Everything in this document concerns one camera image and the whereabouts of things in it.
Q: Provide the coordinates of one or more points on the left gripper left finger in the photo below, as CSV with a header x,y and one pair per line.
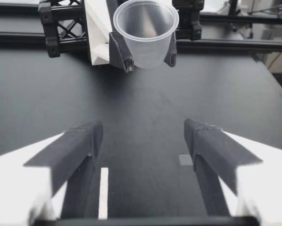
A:
x,y
68,150

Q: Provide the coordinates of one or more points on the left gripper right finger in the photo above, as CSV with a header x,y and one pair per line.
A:
x,y
216,150

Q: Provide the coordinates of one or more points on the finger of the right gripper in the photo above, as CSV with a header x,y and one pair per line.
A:
x,y
172,55

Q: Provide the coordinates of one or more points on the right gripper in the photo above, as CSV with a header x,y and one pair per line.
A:
x,y
52,26

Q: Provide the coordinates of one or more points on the clear plastic cup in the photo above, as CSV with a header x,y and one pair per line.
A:
x,y
145,49

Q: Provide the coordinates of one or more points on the black frame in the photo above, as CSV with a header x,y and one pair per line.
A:
x,y
13,37

